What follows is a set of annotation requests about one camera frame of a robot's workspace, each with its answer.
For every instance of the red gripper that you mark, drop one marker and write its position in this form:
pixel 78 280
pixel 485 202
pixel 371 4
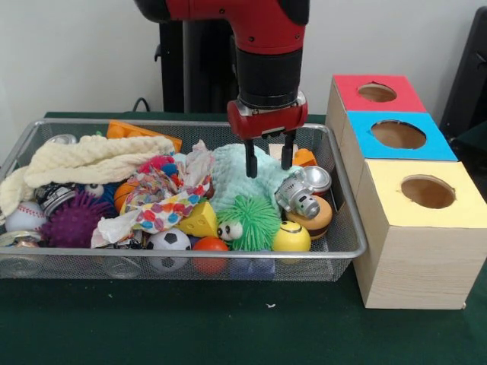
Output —
pixel 266 121

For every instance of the mint green waffle cloth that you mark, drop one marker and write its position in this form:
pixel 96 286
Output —
pixel 232 175

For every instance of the colourful polka dot cloth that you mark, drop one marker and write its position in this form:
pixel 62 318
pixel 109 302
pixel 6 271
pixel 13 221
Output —
pixel 163 213

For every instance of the cream waffle cloth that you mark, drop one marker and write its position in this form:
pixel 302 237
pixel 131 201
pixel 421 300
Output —
pixel 95 156

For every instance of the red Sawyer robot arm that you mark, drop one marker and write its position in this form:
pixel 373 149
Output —
pixel 266 38

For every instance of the metal mesh bin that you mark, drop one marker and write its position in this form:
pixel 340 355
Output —
pixel 323 262

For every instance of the wooden box with three holes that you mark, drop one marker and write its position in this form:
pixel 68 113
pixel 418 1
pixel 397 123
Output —
pixel 418 266

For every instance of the green spiky toy with eyes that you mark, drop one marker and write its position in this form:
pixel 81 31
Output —
pixel 251 220

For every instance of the toy burger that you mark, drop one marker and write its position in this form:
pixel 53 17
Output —
pixel 319 220

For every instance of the yellow smiley ball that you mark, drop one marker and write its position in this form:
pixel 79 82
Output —
pixel 291 237

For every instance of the yellow cheese wedge toy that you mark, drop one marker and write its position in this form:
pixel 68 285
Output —
pixel 201 220

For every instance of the small orange ball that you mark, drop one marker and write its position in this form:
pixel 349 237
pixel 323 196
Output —
pixel 210 245

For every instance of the black and white soccer ball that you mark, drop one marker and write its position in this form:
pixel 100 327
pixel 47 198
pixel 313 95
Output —
pixel 169 241

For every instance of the dark green table cloth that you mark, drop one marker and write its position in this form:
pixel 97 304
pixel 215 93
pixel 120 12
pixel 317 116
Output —
pixel 228 323

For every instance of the black metal stand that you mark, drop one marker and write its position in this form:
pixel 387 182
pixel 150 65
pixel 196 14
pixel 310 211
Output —
pixel 468 95

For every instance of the purple spiky ball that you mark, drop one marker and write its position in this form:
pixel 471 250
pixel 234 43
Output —
pixel 72 224

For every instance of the silver toy camera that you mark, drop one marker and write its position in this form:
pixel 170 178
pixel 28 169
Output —
pixel 298 195

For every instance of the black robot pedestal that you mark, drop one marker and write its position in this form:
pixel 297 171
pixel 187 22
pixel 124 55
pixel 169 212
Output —
pixel 205 76

